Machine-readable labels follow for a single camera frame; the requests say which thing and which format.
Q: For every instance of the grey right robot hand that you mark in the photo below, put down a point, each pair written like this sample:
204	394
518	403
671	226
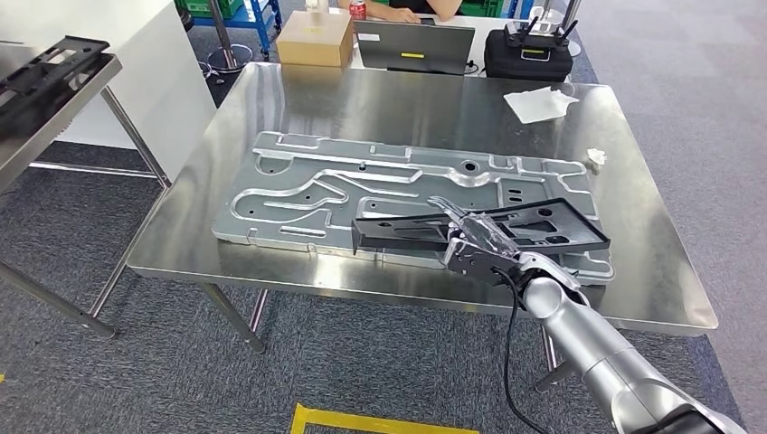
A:
479	230

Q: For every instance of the person's right hand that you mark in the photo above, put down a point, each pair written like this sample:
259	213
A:
404	17

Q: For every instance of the long black plastic part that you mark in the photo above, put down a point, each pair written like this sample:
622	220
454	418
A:
383	230

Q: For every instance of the person's right forearm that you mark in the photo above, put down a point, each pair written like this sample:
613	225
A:
371	7

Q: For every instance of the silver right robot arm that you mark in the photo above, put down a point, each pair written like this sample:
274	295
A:
575	335

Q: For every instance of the person's left forearm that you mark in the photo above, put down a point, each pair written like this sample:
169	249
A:
446	9

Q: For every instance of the stainless steel workbench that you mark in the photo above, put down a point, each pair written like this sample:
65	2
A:
371	102

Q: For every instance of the blue metal shelf rack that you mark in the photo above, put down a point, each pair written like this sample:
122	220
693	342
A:
263	18
513	7

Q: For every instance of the black plastic part stack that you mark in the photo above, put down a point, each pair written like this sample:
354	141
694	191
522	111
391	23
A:
48	72

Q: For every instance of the person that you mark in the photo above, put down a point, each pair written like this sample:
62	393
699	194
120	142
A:
413	5

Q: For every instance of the dark smartphone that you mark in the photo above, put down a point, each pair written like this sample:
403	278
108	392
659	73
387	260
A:
427	21

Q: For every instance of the grey laptop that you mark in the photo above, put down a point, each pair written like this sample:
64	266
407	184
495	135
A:
413	42

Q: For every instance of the red drink can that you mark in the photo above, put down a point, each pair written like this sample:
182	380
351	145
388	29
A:
357	9

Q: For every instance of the green plastic crate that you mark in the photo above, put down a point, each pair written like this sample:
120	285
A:
204	6
479	6

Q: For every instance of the white plastic bottle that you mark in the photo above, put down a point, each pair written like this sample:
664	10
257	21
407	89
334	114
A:
316	5

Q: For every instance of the brown cardboard box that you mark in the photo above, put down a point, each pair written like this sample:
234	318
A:
311	42

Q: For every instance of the black carry case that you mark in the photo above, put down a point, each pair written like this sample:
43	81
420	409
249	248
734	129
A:
521	66

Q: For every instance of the black remote controller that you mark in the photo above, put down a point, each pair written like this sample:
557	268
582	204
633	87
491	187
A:
536	42

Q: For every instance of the small white plastic clip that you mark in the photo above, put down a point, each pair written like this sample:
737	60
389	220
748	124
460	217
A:
596	157

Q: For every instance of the white tissue paper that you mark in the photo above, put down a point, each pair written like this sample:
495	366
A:
539	105

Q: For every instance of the stamped grey metal panel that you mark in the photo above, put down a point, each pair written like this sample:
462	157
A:
299	180

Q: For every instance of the black round stool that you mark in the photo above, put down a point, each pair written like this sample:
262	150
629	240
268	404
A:
184	18

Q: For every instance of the stainless steel side table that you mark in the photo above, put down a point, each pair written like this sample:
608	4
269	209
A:
72	111

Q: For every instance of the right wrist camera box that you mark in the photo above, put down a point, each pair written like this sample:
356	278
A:
473	263

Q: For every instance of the chrome stanchion post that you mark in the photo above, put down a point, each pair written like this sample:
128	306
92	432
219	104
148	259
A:
223	30
572	15

